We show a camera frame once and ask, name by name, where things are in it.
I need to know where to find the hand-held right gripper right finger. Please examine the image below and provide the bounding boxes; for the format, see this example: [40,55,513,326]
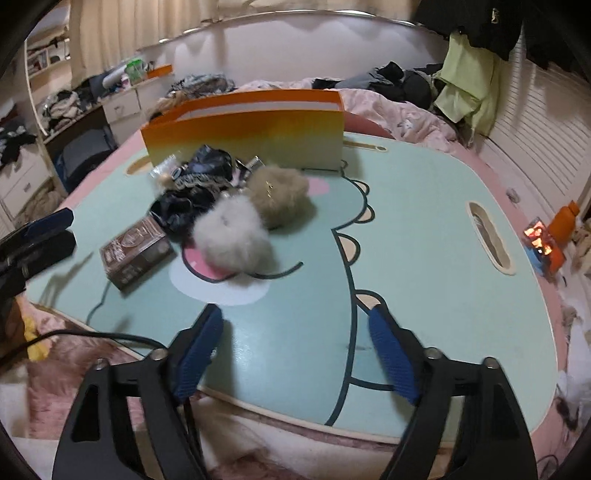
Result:
[368,305,539,480]

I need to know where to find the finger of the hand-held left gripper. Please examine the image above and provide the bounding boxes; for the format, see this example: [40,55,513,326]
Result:
[0,208,75,259]
[0,230,78,298]

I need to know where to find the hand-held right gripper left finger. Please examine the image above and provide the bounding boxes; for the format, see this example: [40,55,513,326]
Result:
[52,304,225,480]

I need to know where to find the small brown printed box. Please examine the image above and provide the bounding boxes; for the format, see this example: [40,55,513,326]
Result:
[99,216,176,291]

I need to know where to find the white fur pom scrunchie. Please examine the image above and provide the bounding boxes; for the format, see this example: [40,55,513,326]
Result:
[191,196,273,273]

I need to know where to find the black shiny pouch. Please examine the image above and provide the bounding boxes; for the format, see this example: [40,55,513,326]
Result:
[150,187,218,236]

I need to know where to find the brown fur pom scrunchie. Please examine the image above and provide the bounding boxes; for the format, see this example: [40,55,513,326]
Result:
[247,165,310,228]

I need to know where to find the small shiny packet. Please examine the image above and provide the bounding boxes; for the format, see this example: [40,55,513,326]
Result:
[233,156,266,188]

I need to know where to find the orange gradient cardboard box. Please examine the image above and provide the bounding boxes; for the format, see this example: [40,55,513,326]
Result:
[141,89,346,172]

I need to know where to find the white drawer cabinet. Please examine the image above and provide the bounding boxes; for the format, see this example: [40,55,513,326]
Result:
[0,148,51,217]

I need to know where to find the green dinosaur lap table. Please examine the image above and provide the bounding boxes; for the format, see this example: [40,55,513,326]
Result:
[65,111,573,374]

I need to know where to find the black suitcase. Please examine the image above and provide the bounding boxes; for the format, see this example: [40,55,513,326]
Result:
[53,124,118,195]

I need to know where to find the dark crumpled clothes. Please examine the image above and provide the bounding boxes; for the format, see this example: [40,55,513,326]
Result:
[0,117,38,167]

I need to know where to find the yellow cloth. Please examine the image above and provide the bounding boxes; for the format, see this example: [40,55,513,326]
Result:
[21,314,41,363]

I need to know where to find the mixed clothes heap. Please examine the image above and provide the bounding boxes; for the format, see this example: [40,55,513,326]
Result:
[39,88,102,132]

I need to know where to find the pink fluffy robe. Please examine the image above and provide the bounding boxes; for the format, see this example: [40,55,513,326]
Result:
[0,295,402,480]

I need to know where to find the white bedside cabinet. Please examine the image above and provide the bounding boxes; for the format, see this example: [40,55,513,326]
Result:
[102,88,141,125]

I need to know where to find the glowing orange heater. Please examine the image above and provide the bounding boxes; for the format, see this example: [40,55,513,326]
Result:
[524,219,566,273]

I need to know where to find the white fluffy rug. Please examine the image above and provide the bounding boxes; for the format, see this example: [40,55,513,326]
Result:
[556,295,591,430]

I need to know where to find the patterned grey clothes pile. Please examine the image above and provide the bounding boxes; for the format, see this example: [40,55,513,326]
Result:
[168,73,236,100]

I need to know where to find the orange bottle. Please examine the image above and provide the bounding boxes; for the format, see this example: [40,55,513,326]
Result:
[547,200,580,245]

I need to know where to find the dark red round cushion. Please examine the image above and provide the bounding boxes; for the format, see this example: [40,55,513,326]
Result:
[344,111,395,139]

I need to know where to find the pink floral duvet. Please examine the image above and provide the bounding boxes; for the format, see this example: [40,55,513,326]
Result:
[235,76,462,148]

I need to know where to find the white louvered doors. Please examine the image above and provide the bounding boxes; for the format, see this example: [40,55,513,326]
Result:
[480,37,591,222]

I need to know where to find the dark clothes pile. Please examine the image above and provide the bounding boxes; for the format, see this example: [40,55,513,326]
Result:
[311,62,446,109]

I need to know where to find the light green garment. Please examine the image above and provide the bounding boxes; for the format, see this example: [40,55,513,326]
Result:
[434,30,502,137]

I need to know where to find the white padded headboard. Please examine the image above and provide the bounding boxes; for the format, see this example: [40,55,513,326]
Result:
[136,11,451,93]

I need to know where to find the black hanging jacket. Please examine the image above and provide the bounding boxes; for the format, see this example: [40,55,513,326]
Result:
[413,0,525,61]
[522,0,591,75]

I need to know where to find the white wall shelf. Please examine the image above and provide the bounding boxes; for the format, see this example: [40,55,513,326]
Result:
[23,34,72,75]

